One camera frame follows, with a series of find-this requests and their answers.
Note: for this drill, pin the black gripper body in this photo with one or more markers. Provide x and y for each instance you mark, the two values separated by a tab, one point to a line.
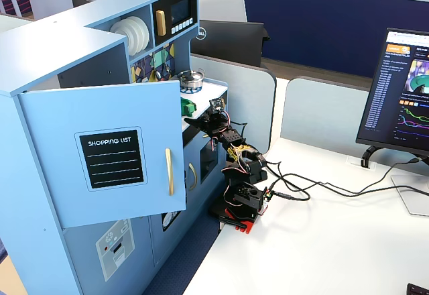
205	123

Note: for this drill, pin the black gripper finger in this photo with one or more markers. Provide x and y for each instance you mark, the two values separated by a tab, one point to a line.
196	124

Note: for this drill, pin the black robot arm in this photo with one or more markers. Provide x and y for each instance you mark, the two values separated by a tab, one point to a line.
231	136

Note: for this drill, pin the green toy recipient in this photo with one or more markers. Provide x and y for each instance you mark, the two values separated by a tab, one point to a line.
187	106

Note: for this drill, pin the steel pot lid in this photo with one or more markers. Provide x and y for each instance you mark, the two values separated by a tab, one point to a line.
191	74

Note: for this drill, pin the grey desk divider panel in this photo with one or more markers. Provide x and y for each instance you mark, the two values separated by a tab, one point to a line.
321	110
248	100

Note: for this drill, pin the steel toy pot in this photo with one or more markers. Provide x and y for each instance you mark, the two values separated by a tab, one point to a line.
191	82

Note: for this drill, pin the black Dell monitor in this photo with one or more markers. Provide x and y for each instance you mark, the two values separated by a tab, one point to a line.
228	43

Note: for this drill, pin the white toy plate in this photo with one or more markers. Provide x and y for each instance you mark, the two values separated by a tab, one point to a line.
122	37
140	35
147	33

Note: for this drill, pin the red table clamp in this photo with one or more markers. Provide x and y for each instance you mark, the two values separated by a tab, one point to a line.
248	227

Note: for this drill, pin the blue fridge door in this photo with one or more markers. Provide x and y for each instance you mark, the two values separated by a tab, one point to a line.
50	157

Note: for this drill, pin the blue toy kitchen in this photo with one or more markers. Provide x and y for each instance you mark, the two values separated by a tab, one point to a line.
50	40

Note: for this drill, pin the computer monitor with stand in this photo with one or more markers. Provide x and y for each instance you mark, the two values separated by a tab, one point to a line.
388	90

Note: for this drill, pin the black keyboard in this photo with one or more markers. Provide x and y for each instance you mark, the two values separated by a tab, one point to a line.
419	290

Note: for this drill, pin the small wrist camera board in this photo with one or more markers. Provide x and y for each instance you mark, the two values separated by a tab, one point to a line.
216	104

